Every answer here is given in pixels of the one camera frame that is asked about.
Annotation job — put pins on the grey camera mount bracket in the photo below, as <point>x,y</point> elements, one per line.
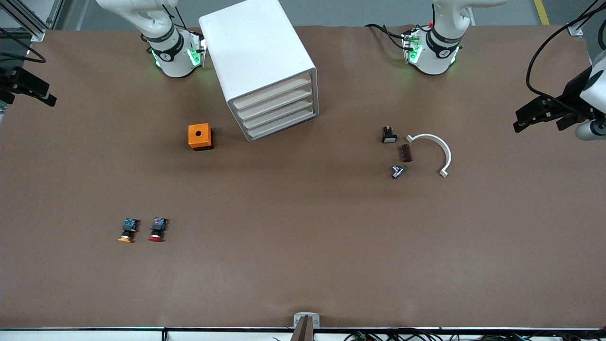
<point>306,322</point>

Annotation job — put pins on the white drawer cabinet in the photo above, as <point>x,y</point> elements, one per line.
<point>251,47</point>

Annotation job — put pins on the white plastic drawer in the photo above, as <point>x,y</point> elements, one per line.
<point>280,122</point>
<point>275,102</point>
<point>273,91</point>
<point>278,112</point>

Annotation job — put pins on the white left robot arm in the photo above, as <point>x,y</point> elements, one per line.
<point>433,59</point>

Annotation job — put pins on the red push button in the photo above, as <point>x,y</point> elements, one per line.
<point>157,228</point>

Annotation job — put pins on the brown terminal block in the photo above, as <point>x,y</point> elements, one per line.
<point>406,153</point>

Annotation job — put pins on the black white rectangular button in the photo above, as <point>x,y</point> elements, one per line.
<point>389,136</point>

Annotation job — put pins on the yellow push button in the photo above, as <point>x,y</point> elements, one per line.
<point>128,229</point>

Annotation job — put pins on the white curved bracket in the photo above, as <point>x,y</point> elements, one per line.
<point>447,151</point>

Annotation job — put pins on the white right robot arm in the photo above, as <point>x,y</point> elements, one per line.
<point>170,61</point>

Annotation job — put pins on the orange button enclosure box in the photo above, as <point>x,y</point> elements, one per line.
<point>199,136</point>

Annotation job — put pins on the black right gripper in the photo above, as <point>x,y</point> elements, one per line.
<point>10,79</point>

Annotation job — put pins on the white table edge rail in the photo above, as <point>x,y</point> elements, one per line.
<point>94,334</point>

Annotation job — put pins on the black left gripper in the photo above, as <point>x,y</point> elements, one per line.
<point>571,94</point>

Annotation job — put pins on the aluminium frame profile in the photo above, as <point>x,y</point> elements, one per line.
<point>38,34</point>
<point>54,12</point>
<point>575,30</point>

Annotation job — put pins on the small silver metal connector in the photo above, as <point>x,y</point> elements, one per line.
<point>397,171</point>

